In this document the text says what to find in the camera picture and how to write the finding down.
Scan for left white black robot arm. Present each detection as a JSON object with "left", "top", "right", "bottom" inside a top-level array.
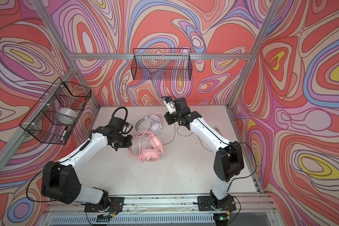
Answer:
[{"left": 41, "top": 127, "right": 133, "bottom": 212}]

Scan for black wire basket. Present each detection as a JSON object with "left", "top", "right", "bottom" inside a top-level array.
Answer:
[
  {"left": 131, "top": 48, "right": 193, "bottom": 81},
  {"left": 19, "top": 78, "right": 92, "bottom": 145}
]

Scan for grey headphone cable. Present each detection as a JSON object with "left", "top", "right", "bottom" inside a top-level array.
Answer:
[{"left": 160, "top": 124, "right": 224, "bottom": 152}]

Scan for left black wire basket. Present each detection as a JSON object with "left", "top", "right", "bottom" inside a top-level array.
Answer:
[{"left": 19, "top": 78, "right": 92, "bottom": 145}]

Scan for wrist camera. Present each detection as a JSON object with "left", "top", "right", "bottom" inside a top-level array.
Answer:
[
  {"left": 107, "top": 117, "right": 129, "bottom": 133},
  {"left": 162, "top": 96, "right": 176, "bottom": 114}
]

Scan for white headphones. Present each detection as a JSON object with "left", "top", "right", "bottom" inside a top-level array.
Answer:
[{"left": 134, "top": 115, "right": 163, "bottom": 134}]

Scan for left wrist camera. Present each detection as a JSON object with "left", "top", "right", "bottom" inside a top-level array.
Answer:
[{"left": 107, "top": 117, "right": 129, "bottom": 133}]

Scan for back black wire basket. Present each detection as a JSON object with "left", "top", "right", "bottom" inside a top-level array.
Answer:
[{"left": 131, "top": 48, "right": 193, "bottom": 81}]

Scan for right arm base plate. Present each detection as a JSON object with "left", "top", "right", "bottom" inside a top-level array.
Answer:
[{"left": 194, "top": 195, "right": 237, "bottom": 212}]

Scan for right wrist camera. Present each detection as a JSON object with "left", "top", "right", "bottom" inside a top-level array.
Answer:
[{"left": 162, "top": 96, "right": 176, "bottom": 114}]

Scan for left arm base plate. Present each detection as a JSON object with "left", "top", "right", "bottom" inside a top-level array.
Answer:
[{"left": 84, "top": 197, "right": 125, "bottom": 214}]

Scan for pink cat-ear headphones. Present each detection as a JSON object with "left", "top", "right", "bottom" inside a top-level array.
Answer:
[{"left": 128, "top": 131, "right": 163, "bottom": 163}]

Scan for white tape roll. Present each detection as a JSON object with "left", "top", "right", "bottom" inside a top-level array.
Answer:
[{"left": 55, "top": 107, "right": 78, "bottom": 126}]

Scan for aluminium front rail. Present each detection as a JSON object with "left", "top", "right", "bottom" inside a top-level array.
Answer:
[{"left": 44, "top": 193, "right": 278, "bottom": 215}]

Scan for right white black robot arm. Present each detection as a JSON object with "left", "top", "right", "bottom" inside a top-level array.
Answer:
[{"left": 163, "top": 96, "right": 244, "bottom": 210}]

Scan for marker pen in basket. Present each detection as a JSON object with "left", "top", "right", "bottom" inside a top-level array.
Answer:
[{"left": 60, "top": 126, "right": 68, "bottom": 142}]

